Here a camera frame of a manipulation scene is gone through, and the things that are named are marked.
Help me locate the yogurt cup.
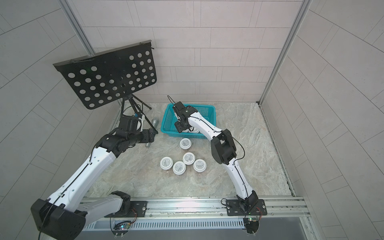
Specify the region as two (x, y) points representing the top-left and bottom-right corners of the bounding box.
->
(194, 159), (207, 173)
(183, 128), (200, 134)
(183, 152), (196, 166)
(179, 138), (192, 150)
(173, 161), (186, 176)
(160, 157), (174, 171)

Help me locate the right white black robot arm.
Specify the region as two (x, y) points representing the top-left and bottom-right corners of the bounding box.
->
(173, 102), (259, 215)

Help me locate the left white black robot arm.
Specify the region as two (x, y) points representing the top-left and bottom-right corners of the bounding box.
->
(31, 114), (156, 240)

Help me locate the black perforated music stand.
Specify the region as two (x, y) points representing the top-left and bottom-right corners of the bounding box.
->
(53, 39), (159, 135)

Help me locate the left circuit board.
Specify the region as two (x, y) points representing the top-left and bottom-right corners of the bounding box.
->
(113, 221), (132, 238)

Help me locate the circuit board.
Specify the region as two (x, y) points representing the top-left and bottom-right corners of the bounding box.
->
(113, 221), (132, 238)
(243, 218), (260, 235)

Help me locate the right circuit board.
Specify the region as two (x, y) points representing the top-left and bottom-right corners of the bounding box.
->
(243, 218), (260, 235)

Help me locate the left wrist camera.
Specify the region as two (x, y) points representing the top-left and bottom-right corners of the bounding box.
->
(134, 114), (145, 132)

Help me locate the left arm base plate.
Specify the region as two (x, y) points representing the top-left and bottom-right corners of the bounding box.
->
(105, 201), (148, 218)

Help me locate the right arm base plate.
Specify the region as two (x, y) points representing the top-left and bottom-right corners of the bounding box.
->
(225, 199), (268, 217)

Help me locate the aluminium mounting rail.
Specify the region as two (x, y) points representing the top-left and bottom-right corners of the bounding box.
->
(58, 196), (311, 222)

